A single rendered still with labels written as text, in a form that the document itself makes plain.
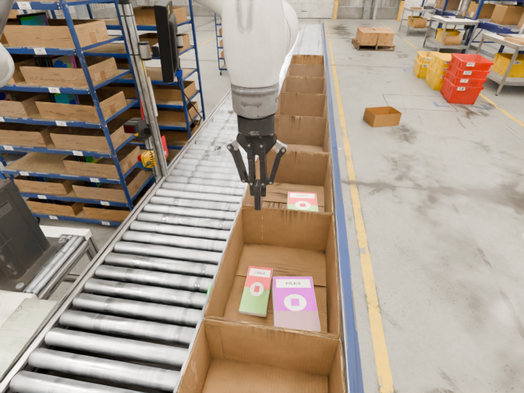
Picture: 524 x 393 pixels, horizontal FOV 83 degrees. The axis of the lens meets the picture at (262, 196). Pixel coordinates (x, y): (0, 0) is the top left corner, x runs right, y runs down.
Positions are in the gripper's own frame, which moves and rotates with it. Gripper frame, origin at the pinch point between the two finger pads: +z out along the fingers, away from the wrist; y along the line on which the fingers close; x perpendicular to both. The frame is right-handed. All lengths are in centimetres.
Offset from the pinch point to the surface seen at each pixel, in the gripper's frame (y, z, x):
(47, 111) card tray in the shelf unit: -148, 23, 97
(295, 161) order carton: 6, 22, 56
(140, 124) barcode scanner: -69, 14, 67
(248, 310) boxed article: -1.9, 31.7, -10.6
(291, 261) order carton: 8.3, 33.4, 9.8
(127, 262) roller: -55, 47, 12
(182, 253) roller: -35, 47, 20
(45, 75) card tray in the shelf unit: -137, 1, 96
